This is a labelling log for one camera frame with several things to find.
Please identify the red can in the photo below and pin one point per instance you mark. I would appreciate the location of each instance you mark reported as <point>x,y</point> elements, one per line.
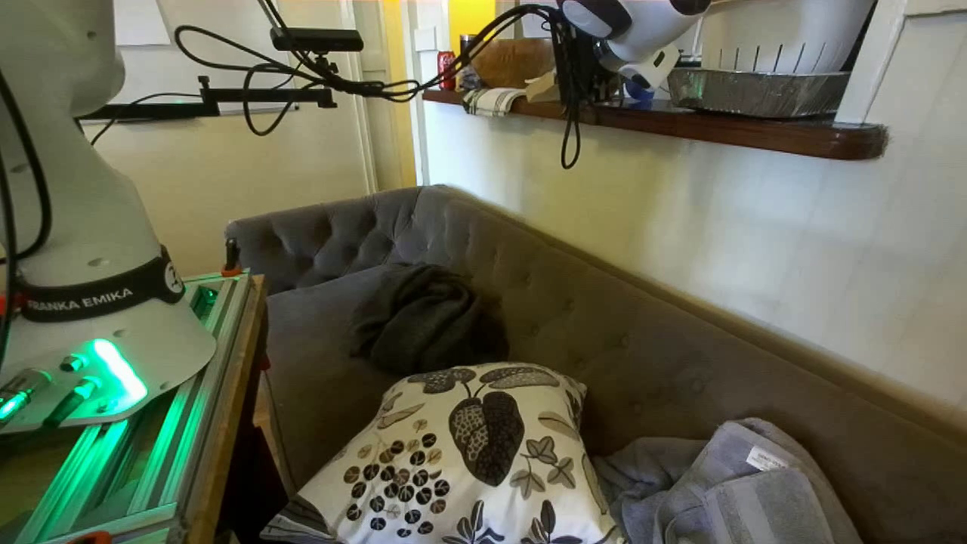
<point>446,71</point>

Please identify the dark grey blanket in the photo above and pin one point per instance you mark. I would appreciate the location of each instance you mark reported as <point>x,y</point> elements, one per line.
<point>433,321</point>

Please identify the cream pillow with dark fruit print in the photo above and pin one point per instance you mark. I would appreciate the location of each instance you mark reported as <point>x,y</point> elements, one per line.
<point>424,473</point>

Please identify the orange clamp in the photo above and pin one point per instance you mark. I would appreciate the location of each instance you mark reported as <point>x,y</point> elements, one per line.
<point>230,273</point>

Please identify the blue round object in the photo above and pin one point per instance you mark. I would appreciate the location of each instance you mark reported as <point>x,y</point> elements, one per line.
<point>639,91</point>

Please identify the aluminium foil tray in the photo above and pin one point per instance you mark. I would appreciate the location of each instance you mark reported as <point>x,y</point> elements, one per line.
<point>755,91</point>

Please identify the wooden countertop ledge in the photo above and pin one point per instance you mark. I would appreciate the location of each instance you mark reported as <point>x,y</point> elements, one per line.
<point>726,127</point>

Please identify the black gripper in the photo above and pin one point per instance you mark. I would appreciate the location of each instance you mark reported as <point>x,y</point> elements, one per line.
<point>575,56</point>

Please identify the brown paper bag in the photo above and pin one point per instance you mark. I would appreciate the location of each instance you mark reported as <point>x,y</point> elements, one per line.
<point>514,62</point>

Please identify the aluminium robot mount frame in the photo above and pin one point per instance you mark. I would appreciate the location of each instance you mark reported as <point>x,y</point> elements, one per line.
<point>132,473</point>

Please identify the black stereo camera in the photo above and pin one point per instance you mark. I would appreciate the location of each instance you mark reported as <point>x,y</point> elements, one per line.
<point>319,42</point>

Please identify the white dish rack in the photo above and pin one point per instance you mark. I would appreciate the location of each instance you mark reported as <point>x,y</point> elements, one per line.
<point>787,31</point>

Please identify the grey towel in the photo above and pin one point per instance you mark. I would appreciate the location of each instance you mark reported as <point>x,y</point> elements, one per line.
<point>734,494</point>

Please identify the brown grey tufted sofa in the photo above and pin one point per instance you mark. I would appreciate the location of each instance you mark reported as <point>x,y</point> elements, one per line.
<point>622,343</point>

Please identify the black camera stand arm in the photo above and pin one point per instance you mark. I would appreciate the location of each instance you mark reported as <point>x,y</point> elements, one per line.
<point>253,98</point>

